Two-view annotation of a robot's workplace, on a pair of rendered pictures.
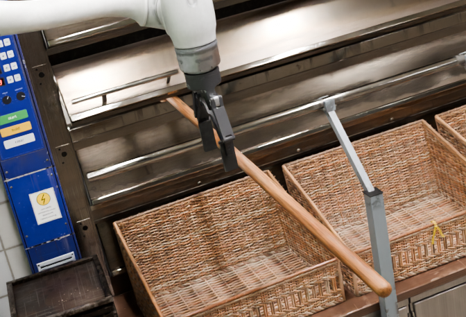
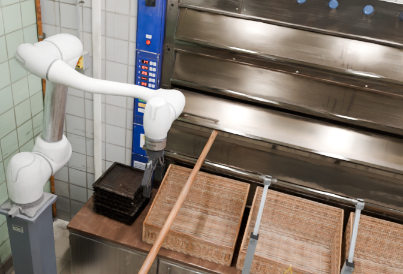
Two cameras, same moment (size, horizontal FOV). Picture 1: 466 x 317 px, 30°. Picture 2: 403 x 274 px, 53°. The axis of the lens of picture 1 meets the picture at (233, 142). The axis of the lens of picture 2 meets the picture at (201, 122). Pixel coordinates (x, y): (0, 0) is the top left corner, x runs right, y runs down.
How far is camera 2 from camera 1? 1.06 m
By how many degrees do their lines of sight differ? 26
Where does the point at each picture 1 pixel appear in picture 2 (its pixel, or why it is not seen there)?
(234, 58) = (252, 129)
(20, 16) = (79, 84)
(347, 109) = (303, 181)
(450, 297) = not seen: outside the picture
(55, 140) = not seen: hidden behind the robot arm
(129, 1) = (147, 96)
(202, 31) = (152, 133)
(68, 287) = (129, 180)
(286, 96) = (276, 157)
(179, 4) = (146, 116)
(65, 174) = not seen: hidden behind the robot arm
